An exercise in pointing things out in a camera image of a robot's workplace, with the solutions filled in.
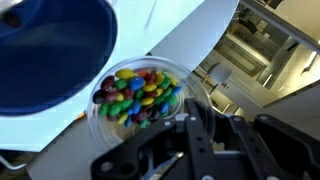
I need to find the white mug blue inside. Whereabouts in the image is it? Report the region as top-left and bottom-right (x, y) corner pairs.
(0, 0), (118, 117)

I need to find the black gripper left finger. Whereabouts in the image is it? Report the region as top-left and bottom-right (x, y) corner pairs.
(90, 98), (218, 180)

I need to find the white plastic chair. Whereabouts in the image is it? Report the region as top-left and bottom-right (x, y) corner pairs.
(202, 61), (233, 97)

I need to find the clear cup of colourful sweets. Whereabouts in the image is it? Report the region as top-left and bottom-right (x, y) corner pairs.
(85, 55), (216, 151)

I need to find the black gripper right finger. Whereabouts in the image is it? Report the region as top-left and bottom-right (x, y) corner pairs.
(213, 105), (320, 180)

